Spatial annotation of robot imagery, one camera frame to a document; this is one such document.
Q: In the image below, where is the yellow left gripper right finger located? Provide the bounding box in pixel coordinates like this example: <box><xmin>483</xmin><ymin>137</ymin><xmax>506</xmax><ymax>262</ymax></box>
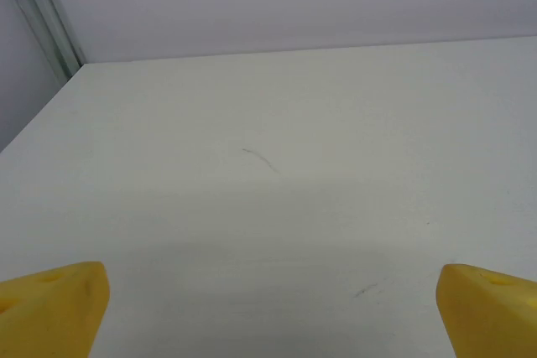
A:
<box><xmin>435</xmin><ymin>262</ymin><xmax>537</xmax><ymax>358</ymax></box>

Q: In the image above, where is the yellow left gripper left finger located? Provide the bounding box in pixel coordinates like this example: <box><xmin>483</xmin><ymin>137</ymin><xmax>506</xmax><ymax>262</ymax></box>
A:
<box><xmin>0</xmin><ymin>261</ymin><xmax>112</xmax><ymax>358</ymax></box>

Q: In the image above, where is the aluminium frame corner post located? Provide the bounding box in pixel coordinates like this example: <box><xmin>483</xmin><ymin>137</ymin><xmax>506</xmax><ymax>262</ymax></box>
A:
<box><xmin>0</xmin><ymin>0</ymin><xmax>88</xmax><ymax>83</ymax></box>

